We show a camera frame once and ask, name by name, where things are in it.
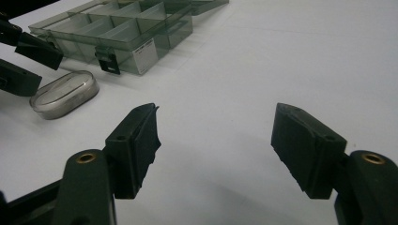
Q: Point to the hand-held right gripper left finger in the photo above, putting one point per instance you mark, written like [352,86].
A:
[134,150]

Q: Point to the smoky clear plastic organizer box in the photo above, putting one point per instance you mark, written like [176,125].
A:
[125,31]

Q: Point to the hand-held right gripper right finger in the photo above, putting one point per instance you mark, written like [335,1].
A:
[308,150]

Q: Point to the small oval clear case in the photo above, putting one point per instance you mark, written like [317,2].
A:
[64,93]

